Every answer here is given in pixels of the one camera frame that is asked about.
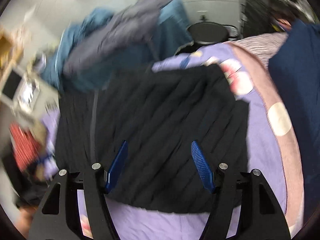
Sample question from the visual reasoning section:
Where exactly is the black quilted down jacket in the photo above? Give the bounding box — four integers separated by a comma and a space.
55, 65, 249, 213

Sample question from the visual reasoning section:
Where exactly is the purple floral bed sheet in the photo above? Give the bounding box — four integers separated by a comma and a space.
39, 32, 304, 240

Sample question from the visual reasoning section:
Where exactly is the red patterned cloth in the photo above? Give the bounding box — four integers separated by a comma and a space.
10, 123, 41, 171

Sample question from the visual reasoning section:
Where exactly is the white device with dark screen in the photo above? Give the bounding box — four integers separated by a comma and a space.
1, 66, 40, 113

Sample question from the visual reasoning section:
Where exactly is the blue and grey jacket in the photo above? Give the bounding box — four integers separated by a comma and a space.
40, 0, 193, 92

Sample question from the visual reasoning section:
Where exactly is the black round stool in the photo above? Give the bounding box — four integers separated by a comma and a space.
188, 22, 229, 46

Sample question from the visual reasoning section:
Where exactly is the navy blue pillow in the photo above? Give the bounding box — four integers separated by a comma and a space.
268, 20, 320, 220

